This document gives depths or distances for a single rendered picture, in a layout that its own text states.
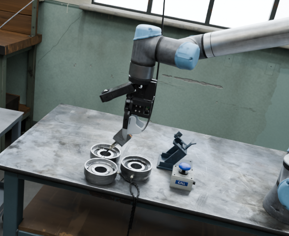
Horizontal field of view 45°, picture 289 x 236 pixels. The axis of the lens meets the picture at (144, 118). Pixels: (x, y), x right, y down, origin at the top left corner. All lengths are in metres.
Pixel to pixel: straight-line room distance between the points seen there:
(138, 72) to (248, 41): 0.32
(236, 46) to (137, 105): 0.34
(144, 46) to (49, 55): 1.96
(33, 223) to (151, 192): 0.46
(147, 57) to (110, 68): 1.77
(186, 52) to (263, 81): 1.82
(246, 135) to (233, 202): 1.73
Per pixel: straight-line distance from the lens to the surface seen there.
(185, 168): 1.15
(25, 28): 2.84
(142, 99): 1.07
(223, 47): 1.07
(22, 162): 1.20
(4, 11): 2.90
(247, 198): 1.23
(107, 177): 1.09
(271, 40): 1.05
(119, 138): 1.14
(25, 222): 1.36
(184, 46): 0.98
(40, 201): 1.45
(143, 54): 1.02
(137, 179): 1.15
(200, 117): 2.81
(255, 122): 2.85
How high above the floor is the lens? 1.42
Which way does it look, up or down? 22 degrees down
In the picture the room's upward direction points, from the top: 10 degrees clockwise
